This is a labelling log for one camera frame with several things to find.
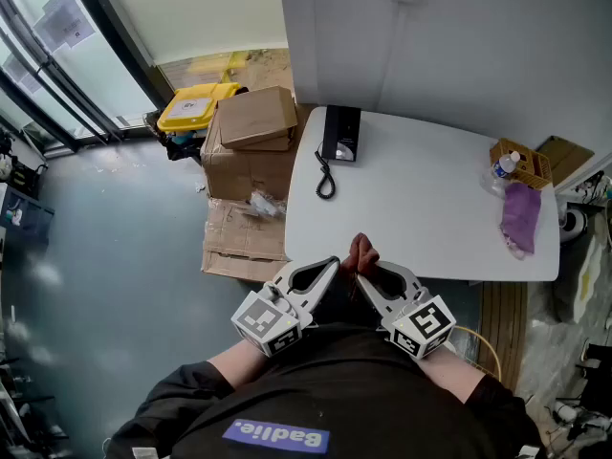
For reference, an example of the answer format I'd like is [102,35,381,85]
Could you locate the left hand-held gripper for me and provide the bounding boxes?
[230,254,342,358]

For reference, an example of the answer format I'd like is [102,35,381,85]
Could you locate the large cardboard box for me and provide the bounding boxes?
[200,105,307,203]

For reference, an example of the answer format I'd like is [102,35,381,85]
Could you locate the person's left forearm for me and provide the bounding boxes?
[208,337,270,392]

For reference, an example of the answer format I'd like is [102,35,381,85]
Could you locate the black framed glass doors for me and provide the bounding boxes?
[0,0,168,155]

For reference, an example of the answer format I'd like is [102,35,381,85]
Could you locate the white round device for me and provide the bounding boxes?
[558,207,589,243]

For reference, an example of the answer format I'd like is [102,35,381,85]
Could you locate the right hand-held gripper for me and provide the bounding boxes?
[355,260,456,361]

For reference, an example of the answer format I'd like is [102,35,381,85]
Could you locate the small paper notice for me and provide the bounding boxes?
[2,53,44,95]

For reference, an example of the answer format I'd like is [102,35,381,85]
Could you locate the dark blue crate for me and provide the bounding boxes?
[0,183,55,246]

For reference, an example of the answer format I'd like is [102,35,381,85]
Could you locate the large paper notice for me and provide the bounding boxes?
[33,0,96,55]

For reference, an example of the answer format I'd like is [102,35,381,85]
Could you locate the brown cardboard sheet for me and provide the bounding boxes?
[535,135,596,186]

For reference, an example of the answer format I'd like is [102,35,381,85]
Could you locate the red-brown cloth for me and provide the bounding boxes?
[339,231,382,277]

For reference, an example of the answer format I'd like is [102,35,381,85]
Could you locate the clear plastic water bottle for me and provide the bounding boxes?
[480,149,522,198]

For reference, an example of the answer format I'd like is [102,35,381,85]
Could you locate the purple cloth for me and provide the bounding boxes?
[498,182,543,260]

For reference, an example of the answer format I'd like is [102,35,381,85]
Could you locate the flattened cardboard box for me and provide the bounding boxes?
[200,197,293,284]

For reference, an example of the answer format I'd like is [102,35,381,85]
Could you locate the black desk telephone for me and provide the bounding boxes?
[320,104,362,163]

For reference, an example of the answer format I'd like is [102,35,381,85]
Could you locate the black cable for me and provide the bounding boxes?
[314,142,337,200]

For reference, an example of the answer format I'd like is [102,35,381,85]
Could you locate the clear plastic wrap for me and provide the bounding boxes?
[246,189,287,219]

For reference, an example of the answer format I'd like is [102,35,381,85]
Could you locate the wicker basket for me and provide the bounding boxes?
[489,137,554,190]

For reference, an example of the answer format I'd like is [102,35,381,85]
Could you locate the yellow round hoop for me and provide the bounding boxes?
[452,325,503,382]

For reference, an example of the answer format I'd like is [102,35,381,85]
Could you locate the person's right forearm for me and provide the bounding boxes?
[420,344,487,405]

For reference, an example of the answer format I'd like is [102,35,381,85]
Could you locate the yellow lid trash bin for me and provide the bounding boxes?
[145,82,250,162]

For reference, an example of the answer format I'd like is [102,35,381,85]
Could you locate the small cardboard box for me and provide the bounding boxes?
[217,86,298,152]

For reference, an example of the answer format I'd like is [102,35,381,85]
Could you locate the person's black shirt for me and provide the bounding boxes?
[104,322,546,459]

